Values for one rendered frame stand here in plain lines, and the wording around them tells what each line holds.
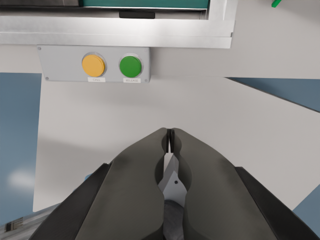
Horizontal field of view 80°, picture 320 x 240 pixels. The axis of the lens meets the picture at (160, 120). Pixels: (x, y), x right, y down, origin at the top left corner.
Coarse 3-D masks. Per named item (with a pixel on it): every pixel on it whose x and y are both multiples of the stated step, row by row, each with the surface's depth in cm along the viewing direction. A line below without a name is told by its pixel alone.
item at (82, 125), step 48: (48, 96) 51; (96, 96) 51; (144, 96) 50; (192, 96) 50; (240, 96) 50; (48, 144) 58; (96, 144) 58; (240, 144) 57; (288, 144) 57; (48, 192) 68; (288, 192) 66
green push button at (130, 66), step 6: (126, 60) 35; (132, 60) 35; (138, 60) 35; (120, 66) 36; (126, 66) 36; (132, 66) 36; (138, 66) 36; (126, 72) 36; (132, 72) 36; (138, 72) 36
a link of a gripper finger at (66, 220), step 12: (108, 168) 9; (96, 180) 8; (72, 192) 7; (84, 192) 7; (96, 192) 7; (60, 204) 7; (72, 204) 7; (84, 204) 7; (48, 216) 6; (60, 216) 6; (72, 216) 6; (84, 216) 6; (48, 228) 6; (60, 228) 6; (72, 228) 6
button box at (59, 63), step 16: (48, 48) 35; (64, 48) 35; (80, 48) 35; (96, 48) 35; (112, 48) 35; (128, 48) 35; (144, 48) 35; (48, 64) 37; (64, 64) 37; (80, 64) 37; (112, 64) 37; (144, 64) 37; (48, 80) 38; (64, 80) 38; (80, 80) 38; (96, 80) 38; (112, 80) 38; (128, 80) 38; (144, 80) 38
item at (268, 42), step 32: (256, 0) 40; (288, 0) 40; (256, 32) 43; (288, 32) 43; (0, 64) 47; (32, 64) 47; (160, 64) 46; (192, 64) 46; (224, 64) 46; (256, 64) 46; (288, 64) 46
